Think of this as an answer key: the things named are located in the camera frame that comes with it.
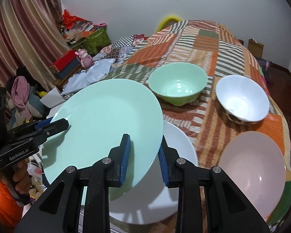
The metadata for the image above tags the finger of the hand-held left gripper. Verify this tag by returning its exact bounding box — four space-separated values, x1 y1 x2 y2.
6 118 70 150
7 117 54 139

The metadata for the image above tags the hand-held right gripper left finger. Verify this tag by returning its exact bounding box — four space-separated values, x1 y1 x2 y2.
15 133 131 233

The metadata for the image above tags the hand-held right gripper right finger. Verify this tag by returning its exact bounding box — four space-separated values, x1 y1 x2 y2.
158 136 272 233

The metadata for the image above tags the white plate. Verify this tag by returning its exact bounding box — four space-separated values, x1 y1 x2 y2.
81 121 199 225

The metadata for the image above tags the mint green plate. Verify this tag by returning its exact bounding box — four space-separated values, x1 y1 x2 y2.
42 79 164 201

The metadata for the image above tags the green bowl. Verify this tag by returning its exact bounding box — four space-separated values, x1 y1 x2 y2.
148 63 208 106

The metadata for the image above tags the pink bowl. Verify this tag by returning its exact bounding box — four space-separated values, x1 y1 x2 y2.
218 131 287 220

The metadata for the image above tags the white bowl with spotted outside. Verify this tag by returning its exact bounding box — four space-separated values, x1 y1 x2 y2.
215 75 270 125

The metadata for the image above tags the person's left hand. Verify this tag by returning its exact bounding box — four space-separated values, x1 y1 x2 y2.
13 161 31 193

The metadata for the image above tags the grey cloth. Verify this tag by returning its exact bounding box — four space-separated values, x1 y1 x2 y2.
27 85 49 117

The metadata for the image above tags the white paper sheet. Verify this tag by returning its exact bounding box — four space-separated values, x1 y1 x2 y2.
39 87 66 108

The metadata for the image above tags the pink cloth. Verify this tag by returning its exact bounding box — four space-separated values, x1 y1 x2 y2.
11 76 33 119

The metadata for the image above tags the wooden bedside table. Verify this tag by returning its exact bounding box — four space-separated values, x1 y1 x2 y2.
53 78 71 89

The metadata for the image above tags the dark grey box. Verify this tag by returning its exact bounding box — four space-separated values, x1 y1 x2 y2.
56 58 81 79

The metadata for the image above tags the white cloth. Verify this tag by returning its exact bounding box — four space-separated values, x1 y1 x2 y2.
62 58 117 95

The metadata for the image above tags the red box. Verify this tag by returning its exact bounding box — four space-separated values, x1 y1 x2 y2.
50 50 77 73

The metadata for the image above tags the pink rabbit toy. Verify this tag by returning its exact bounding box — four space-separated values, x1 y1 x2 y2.
75 49 94 69

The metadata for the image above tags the green storage box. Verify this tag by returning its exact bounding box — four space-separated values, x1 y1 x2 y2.
82 27 111 55

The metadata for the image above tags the striped brown curtain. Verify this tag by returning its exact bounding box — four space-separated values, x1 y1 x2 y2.
0 0 71 95

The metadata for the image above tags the checkered patchwork quilt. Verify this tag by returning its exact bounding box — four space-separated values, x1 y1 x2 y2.
92 34 148 63

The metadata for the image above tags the red plastic bag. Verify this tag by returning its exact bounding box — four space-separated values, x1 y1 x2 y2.
62 9 84 30

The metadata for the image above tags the striped patchwork blanket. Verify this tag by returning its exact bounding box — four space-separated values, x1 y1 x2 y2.
97 19 291 233

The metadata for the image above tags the yellow foam tube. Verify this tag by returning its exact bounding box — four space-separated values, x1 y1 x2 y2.
156 15 182 32

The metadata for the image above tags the brown cardboard box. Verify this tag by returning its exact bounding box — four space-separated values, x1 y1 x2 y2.
247 38 264 59

